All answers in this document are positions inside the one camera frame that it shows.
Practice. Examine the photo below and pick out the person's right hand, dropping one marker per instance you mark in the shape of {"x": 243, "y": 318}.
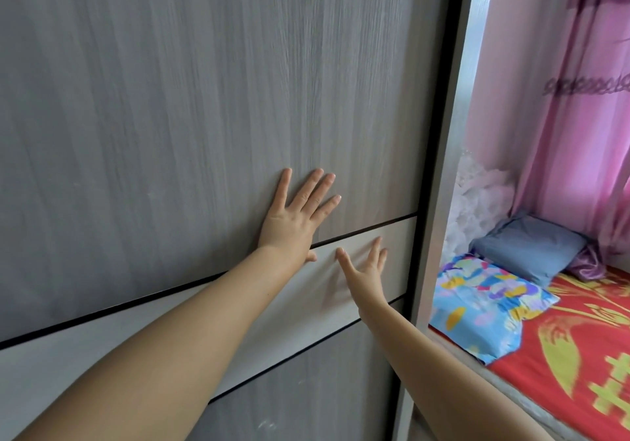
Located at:
{"x": 369, "y": 290}

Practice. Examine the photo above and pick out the bed with white tufted headboard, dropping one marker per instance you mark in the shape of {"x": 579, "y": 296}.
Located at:
{"x": 482, "y": 199}

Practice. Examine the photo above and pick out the plain blue-grey pillow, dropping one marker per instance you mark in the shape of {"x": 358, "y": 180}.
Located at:
{"x": 531, "y": 248}

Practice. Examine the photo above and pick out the grey wooden wardrobe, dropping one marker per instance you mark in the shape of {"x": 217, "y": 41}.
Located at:
{"x": 449, "y": 160}

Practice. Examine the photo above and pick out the colourful patterned pillow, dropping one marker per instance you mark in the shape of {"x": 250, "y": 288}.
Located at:
{"x": 482, "y": 303}

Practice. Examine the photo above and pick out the person's right forearm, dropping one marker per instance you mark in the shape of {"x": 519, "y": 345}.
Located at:
{"x": 443, "y": 386}

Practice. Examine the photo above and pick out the person's left forearm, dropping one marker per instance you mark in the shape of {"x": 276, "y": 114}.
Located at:
{"x": 172, "y": 357}

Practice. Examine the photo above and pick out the person's left hand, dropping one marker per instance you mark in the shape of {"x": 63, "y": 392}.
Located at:
{"x": 290, "y": 229}

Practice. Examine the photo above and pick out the long pink curtain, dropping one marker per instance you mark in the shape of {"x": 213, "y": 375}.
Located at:
{"x": 581, "y": 160}

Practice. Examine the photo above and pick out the red yellow floral blanket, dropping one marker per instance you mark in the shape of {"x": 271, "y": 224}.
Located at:
{"x": 517, "y": 371}

